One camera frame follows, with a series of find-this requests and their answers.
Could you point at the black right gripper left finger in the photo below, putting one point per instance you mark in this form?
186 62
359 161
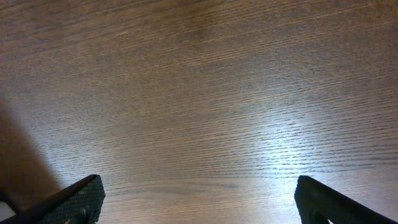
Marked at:
81 202

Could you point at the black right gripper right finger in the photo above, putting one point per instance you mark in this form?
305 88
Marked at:
319 204

